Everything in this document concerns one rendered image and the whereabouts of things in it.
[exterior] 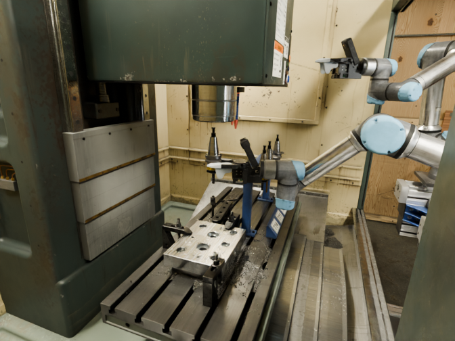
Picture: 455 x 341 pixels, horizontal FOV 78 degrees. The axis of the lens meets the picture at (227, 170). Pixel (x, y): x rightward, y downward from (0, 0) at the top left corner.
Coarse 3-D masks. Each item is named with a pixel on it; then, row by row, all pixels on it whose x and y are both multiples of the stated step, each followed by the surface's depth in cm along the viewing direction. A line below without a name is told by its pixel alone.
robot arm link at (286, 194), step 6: (282, 186) 105; (288, 186) 104; (294, 186) 105; (276, 192) 109; (282, 192) 106; (288, 192) 105; (294, 192) 106; (276, 198) 108; (282, 198) 106; (288, 198) 106; (294, 198) 107; (276, 204) 109; (282, 204) 107; (288, 204) 107; (294, 204) 109
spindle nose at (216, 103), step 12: (192, 96) 95; (204, 96) 91; (216, 96) 91; (228, 96) 93; (192, 108) 97; (204, 108) 93; (216, 108) 92; (228, 108) 94; (204, 120) 94; (216, 120) 94; (228, 120) 95
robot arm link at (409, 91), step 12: (444, 60) 115; (420, 72) 114; (432, 72) 112; (444, 72) 114; (396, 84) 113; (408, 84) 109; (420, 84) 111; (432, 84) 114; (396, 96) 113; (408, 96) 108
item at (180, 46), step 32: (96, 0) 91; (128, 0) 87; (160, 0) 83; (192, 0) 80; (224, 0) 77; (256, 0) 74; (288, 0) 100; (96, 32) 94; (128, 32) 90; (160, 32) 86; (192, 32) 83; (224, 32) 80; (256, 32) 77; (288, 32) 107; (96, 64) 97; (128, 64) 93; (160, 64) 89; (192, 64) 85; (224, 64) 82; (256, 64) 79
